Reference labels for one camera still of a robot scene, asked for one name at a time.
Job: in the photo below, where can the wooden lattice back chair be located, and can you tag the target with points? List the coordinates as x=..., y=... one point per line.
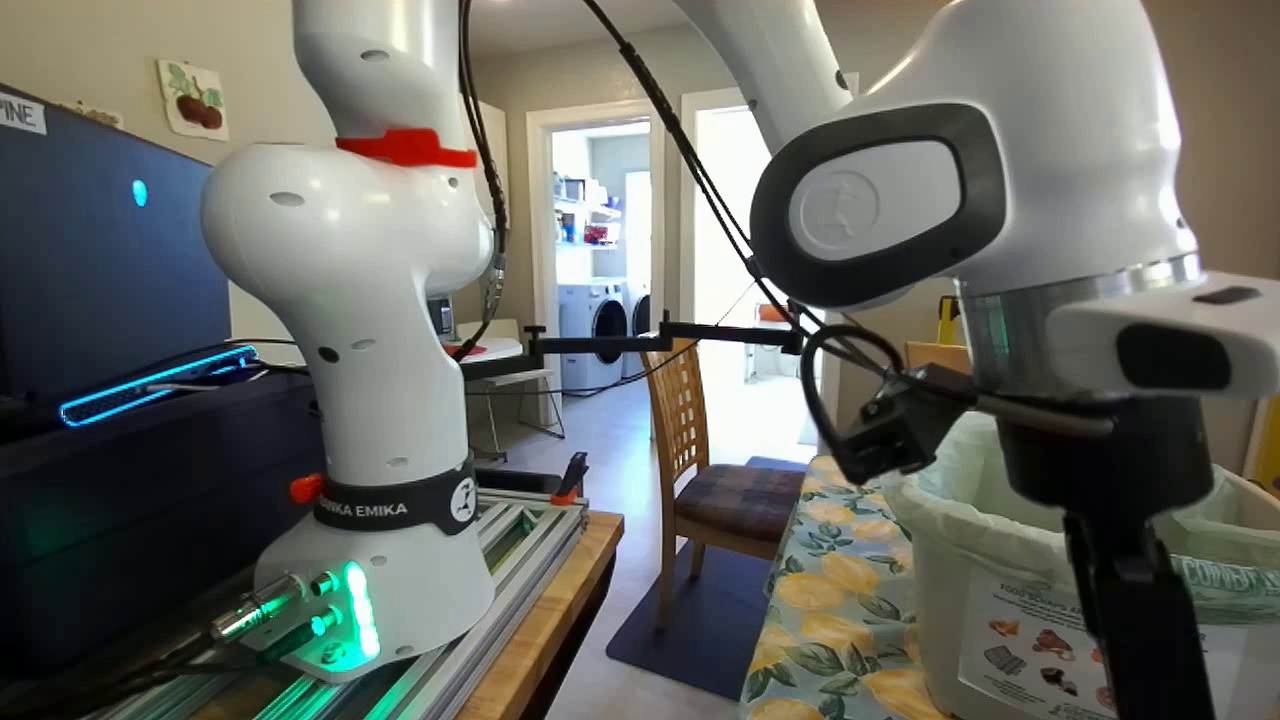
x=682, y=413

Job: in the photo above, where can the white side table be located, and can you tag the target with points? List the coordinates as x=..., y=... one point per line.
x=515, y=402

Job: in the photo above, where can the orange knob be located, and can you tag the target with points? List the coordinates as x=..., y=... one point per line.
x=305, y=491

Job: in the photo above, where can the white plastic bin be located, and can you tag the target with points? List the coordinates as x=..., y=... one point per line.
x=1246, y=665

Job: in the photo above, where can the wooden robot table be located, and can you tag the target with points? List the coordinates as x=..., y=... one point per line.
x=545, y=641

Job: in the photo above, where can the blue floor rug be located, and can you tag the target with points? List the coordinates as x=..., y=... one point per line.
x=695, y=627

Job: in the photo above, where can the aluminium rail base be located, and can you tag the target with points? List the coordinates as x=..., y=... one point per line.
x=522, y=543

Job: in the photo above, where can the black clamp lever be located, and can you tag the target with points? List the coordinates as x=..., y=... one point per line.
x=572, y=477

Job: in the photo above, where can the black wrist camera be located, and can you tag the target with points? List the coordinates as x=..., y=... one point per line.
x=904, y=422

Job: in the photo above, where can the fruit wall picture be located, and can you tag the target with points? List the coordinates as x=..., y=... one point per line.
x=198, y=101

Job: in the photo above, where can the white washing machine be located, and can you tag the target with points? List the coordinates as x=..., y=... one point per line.
x=602, y=327

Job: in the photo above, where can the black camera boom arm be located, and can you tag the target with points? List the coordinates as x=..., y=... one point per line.
x=665, y=335

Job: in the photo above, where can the black equipment case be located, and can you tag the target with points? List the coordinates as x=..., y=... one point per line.
x=133, y=523

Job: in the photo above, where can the blue plaid seat cushion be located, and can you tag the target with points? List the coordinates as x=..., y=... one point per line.
x=741, y=497

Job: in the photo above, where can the dark computer monitor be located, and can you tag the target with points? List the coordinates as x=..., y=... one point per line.
x=93, y=254

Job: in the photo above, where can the lemon print tablecloth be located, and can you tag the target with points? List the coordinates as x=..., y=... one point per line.
x=825, y=600

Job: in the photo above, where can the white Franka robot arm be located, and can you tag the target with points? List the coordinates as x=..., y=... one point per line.
x=360, y=335

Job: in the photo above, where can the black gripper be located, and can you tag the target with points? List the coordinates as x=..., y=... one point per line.
x=1104, y=452

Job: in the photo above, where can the white monitor label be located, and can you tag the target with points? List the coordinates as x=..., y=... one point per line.
x=21, y=113

